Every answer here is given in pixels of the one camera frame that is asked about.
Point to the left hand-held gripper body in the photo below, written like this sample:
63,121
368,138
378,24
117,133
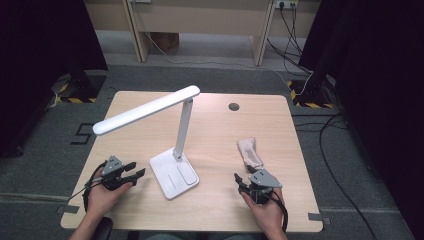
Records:
112,166

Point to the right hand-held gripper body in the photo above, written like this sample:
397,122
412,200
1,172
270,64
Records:
265,180

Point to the beige cloth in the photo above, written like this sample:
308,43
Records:
248,153

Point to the white desk lamp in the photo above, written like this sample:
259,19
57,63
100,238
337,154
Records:
173,176

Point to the person's left hand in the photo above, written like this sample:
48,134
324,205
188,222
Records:
103,200

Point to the person's right hand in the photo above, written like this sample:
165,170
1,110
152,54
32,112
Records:
268,215

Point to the grey tape piece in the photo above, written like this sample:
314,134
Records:
68,209
318,217

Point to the black chair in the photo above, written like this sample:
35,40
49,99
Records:
104,230

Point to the striped black stand base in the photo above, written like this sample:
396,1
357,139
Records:
311,96
90,87

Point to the black curtain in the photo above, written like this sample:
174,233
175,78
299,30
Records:
36,66
383,100

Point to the brown cardboard box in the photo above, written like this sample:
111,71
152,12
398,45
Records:
165,40

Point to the white wall socket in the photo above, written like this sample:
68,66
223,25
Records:
286,3

